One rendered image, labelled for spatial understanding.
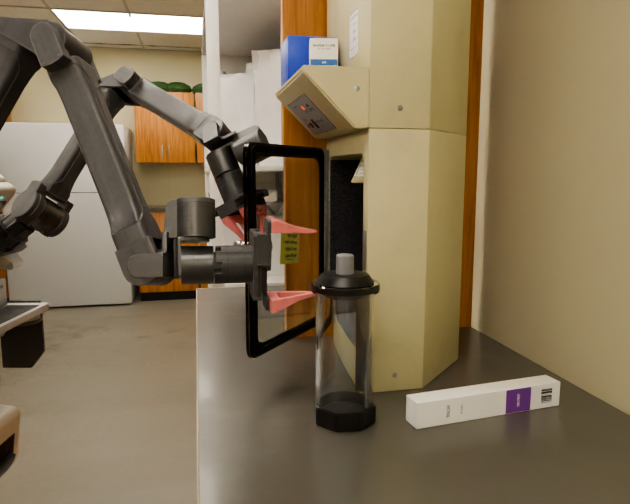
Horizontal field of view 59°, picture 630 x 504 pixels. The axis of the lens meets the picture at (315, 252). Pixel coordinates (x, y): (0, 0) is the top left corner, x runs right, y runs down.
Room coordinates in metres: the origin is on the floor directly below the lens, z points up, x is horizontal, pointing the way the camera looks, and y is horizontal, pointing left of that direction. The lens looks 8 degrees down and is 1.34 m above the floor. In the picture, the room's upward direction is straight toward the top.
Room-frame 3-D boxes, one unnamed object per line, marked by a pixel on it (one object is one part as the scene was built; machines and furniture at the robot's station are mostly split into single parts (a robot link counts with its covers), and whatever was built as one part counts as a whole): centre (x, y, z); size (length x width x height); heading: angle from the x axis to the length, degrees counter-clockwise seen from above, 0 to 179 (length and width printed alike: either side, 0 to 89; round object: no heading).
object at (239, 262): (0.83, 0.11, 1.20); 0.07 x 0.07 x 0.10; 12
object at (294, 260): (1.13, 0.05, 1.19); 0.30 x 0.01 x 0.40; 152
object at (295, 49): (1.19, 0.01, 1.56); 0.10 x 0.10 x 0.09; 12
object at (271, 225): (0.85, 0.04, 1.23); 0.09 x 0.07 x 0.07; 102
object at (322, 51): (1.05, -0.01, 1.54); 0.05 x 0.05 x 0.06; 2
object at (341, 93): (1.11, 0.00, 1.46); 0.32 x 0.11 x 0.10; 12
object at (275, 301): (0.85, 0.04, 1.16); 0.09 x 0.07 x 0.07; 102
